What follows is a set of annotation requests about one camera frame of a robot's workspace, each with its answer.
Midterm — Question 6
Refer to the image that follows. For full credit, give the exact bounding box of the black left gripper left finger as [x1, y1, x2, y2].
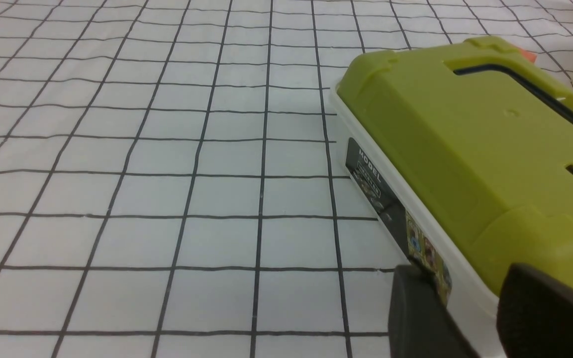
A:
[388, 265, 478, 358]

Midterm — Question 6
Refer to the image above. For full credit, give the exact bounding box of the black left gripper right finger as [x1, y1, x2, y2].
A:
[496, 263, 573, 358]

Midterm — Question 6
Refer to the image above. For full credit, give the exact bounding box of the green lidded storage box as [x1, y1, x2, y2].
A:
[329, 36, 573, 358]

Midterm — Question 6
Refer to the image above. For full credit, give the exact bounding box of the orange foam cube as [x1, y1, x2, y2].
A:
[517, 48, 538, 64]

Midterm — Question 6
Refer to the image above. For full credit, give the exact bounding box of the white grid tablecloth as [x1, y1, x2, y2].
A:
[0, 0, 573, 358]

